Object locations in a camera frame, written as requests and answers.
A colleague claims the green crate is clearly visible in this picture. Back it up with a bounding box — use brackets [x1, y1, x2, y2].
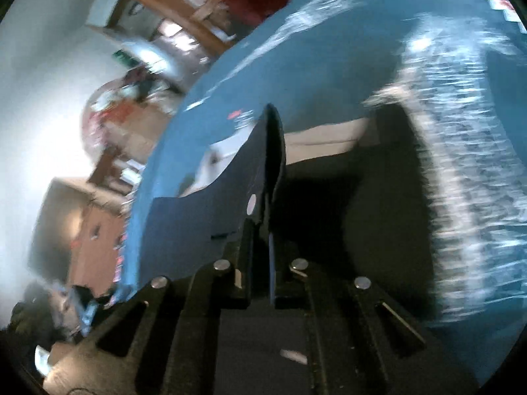
[113, 49, 137, 67]

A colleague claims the blue printed blanket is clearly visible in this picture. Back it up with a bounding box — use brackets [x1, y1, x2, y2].
[111, 0, 527, 387]

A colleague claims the black television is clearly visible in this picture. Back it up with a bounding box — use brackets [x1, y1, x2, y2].
[28, 177, 89, 282]

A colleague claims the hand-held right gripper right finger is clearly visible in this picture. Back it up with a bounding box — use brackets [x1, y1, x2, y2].
[268, 234, 478, 395]

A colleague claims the wooden dresser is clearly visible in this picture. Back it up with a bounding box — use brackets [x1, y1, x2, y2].
[68, 179, 138, 297]

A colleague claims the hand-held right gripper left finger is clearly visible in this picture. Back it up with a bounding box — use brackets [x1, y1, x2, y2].
[43, 217, 265, 395]

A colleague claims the dark navy garment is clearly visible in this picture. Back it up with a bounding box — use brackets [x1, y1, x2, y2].
[138, 103, 439, 326]

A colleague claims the round pink tabletop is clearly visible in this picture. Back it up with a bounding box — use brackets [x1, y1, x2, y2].
[80, 78, 138, 153]

